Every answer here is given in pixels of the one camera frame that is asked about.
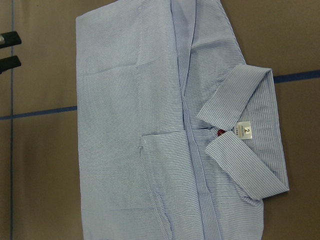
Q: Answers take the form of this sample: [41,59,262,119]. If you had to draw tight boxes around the light blue striped shirt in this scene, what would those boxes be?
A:
[76,0,289,240]

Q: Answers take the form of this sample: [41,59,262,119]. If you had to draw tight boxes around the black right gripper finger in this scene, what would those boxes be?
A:
[0,31,21,48]
[0,55,22,74]

